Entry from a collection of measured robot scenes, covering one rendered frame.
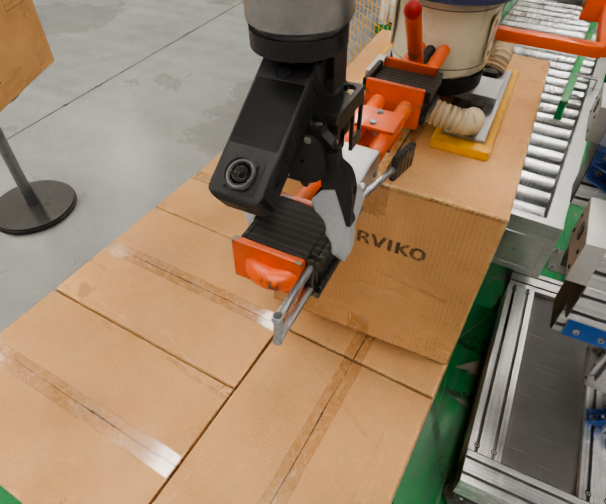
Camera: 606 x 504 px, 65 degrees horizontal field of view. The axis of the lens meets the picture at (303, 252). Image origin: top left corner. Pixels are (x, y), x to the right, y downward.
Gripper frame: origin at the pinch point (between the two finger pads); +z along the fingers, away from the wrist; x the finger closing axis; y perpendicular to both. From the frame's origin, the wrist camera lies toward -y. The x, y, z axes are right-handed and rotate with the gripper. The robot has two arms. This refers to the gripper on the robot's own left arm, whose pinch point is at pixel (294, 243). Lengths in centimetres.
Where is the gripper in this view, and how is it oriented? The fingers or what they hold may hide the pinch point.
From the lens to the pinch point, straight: 46.4
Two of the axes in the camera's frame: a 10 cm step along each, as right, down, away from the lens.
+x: -9.0, -3.0, 3.2
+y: 4.4, -6.5, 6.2
